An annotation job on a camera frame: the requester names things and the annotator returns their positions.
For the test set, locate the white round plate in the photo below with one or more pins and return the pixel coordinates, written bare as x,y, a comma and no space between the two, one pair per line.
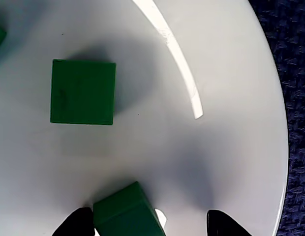
167,147

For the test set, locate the blue woven cloth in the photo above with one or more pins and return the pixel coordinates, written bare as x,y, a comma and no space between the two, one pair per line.
300,73

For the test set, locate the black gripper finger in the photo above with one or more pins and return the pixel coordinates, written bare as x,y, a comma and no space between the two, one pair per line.
73,221
223,225

